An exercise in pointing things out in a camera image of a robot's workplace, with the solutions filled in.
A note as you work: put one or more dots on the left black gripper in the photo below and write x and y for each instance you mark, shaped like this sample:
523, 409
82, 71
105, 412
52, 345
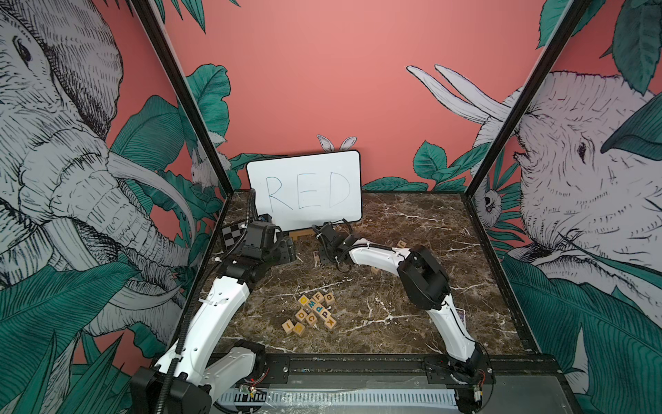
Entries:
286, 249

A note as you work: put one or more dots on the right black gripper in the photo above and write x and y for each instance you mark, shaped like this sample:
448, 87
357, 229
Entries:
322, 257

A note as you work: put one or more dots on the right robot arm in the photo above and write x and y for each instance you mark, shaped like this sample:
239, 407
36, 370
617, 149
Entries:
427, 286

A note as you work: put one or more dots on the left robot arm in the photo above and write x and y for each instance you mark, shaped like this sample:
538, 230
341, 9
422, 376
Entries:
185, 380

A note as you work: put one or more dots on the wooden block letter K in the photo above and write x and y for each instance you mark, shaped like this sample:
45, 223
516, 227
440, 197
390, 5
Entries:
330, 323

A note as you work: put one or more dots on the black white checkerboard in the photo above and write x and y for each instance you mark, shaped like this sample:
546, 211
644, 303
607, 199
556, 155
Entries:
232, 233

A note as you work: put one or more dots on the wooden board stand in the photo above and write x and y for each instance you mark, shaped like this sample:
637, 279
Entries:
295, 235

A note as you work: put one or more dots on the white dry-erase board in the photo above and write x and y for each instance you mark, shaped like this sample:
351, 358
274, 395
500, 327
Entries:
301, 191

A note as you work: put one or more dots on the wooden block orange I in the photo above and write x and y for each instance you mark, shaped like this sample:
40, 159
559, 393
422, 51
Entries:
288, 326

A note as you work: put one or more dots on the plain yellow wooden block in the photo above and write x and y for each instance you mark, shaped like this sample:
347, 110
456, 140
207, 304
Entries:
299, 329

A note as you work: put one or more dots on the playing card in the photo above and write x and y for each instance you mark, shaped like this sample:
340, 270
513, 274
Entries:
461, 315

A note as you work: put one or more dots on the black front rail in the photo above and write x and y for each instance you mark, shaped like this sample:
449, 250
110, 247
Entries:
283, 368

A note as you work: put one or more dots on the white slotted cable duct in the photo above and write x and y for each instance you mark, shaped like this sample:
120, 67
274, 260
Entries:
390, 398

